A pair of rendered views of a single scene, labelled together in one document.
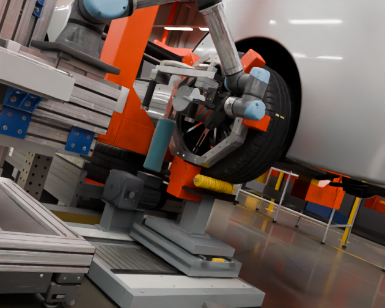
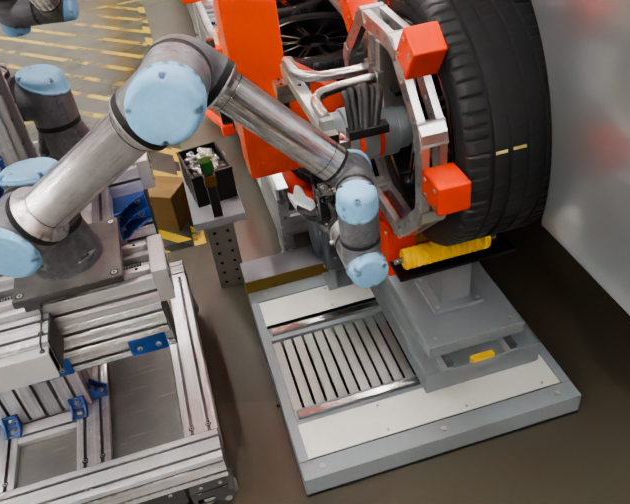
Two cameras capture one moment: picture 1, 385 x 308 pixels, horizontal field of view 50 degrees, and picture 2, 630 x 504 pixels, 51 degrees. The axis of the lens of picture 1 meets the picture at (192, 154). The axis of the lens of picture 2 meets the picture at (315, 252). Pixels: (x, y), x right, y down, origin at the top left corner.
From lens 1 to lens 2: 1.36 m
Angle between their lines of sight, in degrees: 48
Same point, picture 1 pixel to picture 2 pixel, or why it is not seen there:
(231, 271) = (519, 359)
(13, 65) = not seen: outside the picture
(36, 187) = (228, 245)
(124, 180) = (321, 235)
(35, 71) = not seen: outside the picture
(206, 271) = (461, 377)
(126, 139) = not seen: hidden behind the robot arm
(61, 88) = (39, 372)
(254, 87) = (346, 234)
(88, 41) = (56, 260)
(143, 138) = not seen: hidden behind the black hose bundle
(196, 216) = (441, 282)
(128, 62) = (256, 40)
